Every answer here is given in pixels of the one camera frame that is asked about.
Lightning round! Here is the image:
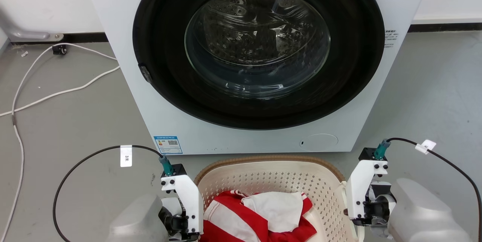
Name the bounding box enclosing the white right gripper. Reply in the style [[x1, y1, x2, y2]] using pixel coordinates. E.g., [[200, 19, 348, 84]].
[[345, 159, 397, 228]]

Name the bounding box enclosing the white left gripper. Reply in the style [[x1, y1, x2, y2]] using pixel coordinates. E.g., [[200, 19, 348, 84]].
[[159, 174, 204, 242]]

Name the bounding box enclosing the beige perforated laundry basket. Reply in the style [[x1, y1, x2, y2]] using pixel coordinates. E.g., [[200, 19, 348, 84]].
[[194, 155, 365, 242]]

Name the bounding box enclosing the red white striped garment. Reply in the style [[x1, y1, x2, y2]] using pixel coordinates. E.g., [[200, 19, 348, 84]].
[[200, 190, 317, 242]]

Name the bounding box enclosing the blue energy label sticker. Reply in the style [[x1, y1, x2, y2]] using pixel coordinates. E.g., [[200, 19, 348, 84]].
[[154, 135, 183, 155]]

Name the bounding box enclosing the round white filter cover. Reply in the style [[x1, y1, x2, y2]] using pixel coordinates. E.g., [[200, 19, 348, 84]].
[[300, 134, 339, 152]]

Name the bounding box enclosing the white cloth garment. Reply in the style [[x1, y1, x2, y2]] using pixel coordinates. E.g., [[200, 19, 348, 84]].
[[241, 192, 304, 233]]

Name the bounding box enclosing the black round washer door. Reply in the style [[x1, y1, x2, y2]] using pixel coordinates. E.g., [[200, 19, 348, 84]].
[[133, 0, 385, 130]]

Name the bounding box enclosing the small white text sticker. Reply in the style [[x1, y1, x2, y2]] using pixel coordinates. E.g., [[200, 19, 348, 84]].
[[384, 29, 398, 49]]

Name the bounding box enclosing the white front-load washing machine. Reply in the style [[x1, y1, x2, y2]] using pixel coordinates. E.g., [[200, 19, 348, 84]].
[[80, 0, 434, 155]]

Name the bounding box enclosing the steel washer drum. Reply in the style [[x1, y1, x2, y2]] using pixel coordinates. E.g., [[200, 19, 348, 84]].
[[185, 0, 331, 99]]

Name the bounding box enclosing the long white cable tag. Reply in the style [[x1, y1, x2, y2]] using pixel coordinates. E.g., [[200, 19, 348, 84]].
[[120, 145, 133, 168]]

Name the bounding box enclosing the small white cable tag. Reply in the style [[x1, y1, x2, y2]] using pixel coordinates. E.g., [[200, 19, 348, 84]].
[[415, 140, 437, 155]]

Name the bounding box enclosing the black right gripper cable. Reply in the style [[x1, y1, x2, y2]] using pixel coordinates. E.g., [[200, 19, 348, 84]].
[[374, 137, 482, 242]]

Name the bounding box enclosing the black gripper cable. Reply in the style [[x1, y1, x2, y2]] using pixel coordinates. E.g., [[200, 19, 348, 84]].
[[53, 145, 174, 242], [374, 137, 482, 242]]

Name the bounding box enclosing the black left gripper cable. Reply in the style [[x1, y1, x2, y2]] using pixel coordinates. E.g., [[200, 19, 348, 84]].
[[53, 145, 174, 242]]

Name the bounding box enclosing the thick white floor cable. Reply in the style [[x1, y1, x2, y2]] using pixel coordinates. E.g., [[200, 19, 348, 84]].
[[0, 65, 121, 117]]

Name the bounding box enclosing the thin white floor cable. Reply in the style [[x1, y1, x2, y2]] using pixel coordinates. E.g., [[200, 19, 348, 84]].
[[0, 43, 118, 237]]

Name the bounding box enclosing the grey metal floor bracket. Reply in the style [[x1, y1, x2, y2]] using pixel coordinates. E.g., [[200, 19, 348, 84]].
[[0, 5, 64, 43]]

